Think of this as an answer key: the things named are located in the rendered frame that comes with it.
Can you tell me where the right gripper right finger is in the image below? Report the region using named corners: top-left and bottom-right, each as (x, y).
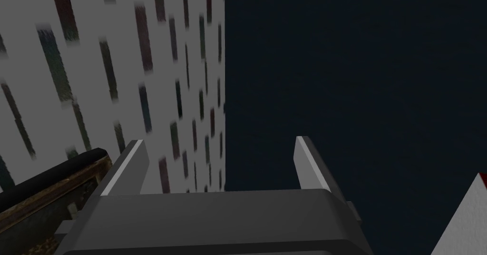
top-left (293, 136), bottom-right (348, 204)

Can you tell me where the white block with red edge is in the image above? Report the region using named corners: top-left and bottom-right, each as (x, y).
top-left (430, 172), bottom-right (487, 255)

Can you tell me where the brown wooden furniture, black top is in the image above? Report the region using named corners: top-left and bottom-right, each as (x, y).
top-left (0, 147), bottom-right (113, 255)

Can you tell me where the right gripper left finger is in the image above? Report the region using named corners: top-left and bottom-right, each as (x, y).
top-left (99, 139), bottom-right (150, 197)

